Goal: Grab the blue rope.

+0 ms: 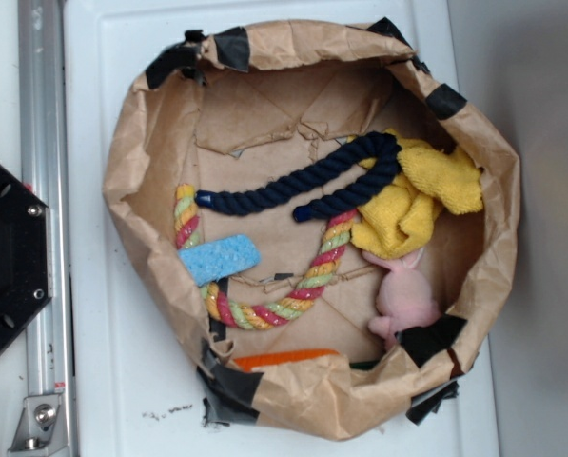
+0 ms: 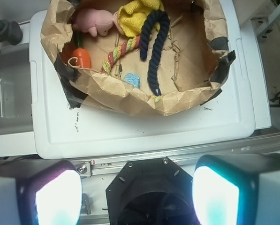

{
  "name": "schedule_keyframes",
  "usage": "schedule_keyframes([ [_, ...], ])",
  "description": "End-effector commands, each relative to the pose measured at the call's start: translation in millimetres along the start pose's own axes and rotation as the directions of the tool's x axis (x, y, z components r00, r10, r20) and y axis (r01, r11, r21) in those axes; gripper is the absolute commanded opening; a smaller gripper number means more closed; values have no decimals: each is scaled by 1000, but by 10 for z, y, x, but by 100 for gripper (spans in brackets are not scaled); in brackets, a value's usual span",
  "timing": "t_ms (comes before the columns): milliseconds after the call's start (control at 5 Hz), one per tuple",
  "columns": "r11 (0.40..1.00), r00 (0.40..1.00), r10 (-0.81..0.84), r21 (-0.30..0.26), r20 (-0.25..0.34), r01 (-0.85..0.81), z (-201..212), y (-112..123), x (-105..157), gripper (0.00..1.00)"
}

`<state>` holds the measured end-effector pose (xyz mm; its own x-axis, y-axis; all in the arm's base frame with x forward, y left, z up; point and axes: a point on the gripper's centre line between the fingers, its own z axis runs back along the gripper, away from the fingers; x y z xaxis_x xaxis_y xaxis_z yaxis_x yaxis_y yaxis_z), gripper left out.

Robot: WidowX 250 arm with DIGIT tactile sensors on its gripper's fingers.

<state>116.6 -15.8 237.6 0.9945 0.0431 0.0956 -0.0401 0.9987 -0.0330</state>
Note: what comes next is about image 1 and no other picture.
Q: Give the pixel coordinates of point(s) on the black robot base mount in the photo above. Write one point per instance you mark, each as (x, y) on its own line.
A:
(24, 260)

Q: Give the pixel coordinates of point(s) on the light blue sponge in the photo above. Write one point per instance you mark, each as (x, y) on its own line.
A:
(212, 261)

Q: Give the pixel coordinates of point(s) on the yellow terry cloth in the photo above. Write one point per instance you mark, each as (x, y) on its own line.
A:
(402, 217)

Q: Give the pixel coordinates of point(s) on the metal corner bracket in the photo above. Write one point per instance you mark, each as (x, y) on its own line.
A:
(41, 430)

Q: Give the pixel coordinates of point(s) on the pink plush toy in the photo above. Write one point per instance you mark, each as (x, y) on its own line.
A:
(404, 299)

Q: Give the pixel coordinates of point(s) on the aluminium frame rail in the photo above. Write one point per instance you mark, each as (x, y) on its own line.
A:
(49, 336)

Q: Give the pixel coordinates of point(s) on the white plastic tray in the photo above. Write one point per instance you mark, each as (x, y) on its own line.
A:
(137, 394)

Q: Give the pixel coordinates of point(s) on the orange plush carrot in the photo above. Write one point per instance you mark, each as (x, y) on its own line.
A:
(248, 363)

